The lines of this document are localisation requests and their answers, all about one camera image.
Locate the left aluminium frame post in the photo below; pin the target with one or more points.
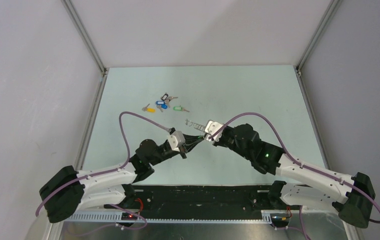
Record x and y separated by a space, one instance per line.
83 33

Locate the yellow tagged key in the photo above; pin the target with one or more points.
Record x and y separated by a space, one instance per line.
148 109

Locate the right aluminium frame post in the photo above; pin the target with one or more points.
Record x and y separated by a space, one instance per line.
318 33

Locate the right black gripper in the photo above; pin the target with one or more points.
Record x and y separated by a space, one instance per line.
219 143

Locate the aluminium frame post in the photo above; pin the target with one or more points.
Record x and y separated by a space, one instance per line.
83 33
318 33

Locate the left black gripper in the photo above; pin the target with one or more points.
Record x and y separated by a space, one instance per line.
190 146

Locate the controller board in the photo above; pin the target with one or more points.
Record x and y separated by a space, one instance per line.
280 222
129 217

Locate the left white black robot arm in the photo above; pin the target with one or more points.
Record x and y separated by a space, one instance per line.
70 190

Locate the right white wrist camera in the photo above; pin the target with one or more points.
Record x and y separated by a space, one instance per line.
214 130

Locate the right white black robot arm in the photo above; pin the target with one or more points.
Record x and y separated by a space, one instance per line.
351 197

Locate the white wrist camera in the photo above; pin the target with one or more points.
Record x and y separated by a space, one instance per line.
214 130
176 141

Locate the right controller board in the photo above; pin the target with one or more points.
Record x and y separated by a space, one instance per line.
280 222

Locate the metal cable duct rail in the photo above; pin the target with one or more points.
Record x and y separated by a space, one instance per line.
115 217

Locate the left controller board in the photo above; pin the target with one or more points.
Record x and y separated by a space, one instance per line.
129 217

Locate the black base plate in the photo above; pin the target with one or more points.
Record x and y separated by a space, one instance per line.
204 200

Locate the black tagged key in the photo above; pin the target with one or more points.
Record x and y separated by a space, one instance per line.
167 97

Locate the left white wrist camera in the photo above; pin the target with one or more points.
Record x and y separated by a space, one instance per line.
176 141

